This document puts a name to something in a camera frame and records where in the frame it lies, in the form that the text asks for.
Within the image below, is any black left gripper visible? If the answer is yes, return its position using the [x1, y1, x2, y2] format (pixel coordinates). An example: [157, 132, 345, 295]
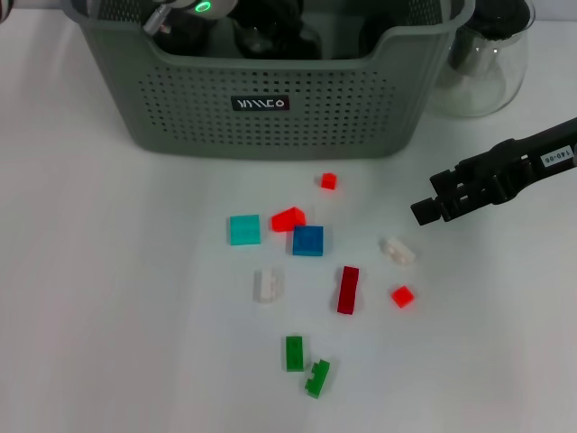
[230, 0, 308, 33]

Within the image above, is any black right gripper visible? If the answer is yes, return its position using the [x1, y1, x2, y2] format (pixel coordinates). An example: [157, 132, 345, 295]
[409, 116, 577, 227]

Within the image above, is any grey perforated storage basket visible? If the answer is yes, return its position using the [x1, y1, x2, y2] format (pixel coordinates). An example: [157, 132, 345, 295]
[67, 0, 477, 162]

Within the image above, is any black round teapot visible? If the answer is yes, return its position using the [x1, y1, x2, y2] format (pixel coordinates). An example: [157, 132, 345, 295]
[152, 8, 217, 58]

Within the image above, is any dark red long brick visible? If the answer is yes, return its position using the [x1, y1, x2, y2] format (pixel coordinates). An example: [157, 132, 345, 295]
[336, 265, 361, 315]

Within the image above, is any blue square building brick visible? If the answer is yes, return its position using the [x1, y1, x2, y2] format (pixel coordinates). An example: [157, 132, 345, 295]
[291, 225, 325, 257]

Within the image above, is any red sloped building brick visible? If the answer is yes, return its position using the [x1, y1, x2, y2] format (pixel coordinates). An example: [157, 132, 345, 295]
[270, 206, 308, 234]

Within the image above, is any glass teapot black lid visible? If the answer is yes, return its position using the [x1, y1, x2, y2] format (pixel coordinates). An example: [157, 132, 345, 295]
[426, 0, 536, 119]

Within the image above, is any teal square building brick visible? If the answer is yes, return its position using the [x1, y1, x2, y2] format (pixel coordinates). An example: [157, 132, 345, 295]
[228, 214, 262, 247]

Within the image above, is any green rectangular building brick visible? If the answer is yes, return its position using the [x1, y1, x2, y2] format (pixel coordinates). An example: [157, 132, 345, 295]
[284, 335, 306, 373]

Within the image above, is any green notched building brick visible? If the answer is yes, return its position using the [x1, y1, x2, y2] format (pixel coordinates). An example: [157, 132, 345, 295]
[304, 359, 331, 400]

